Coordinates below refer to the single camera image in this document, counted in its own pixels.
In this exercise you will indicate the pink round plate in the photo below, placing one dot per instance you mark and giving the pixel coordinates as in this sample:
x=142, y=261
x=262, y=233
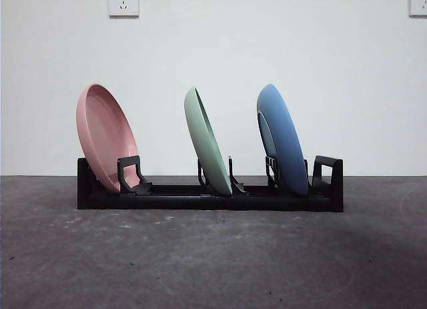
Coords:
x=103, y=139

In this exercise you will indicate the black plastic dish rack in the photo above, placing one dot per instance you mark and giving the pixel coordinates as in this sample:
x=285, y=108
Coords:
x=166, y=202

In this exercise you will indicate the blue round plate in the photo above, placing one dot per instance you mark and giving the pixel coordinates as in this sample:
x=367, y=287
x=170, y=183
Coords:
x=287, y=139

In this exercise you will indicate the green round plate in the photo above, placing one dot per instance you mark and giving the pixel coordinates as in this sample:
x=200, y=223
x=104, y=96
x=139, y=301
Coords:
x=203, y=139

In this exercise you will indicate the white wall socket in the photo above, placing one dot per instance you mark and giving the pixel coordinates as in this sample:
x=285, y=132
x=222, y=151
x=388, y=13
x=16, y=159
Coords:
x=418, y=2
x=123, y=3

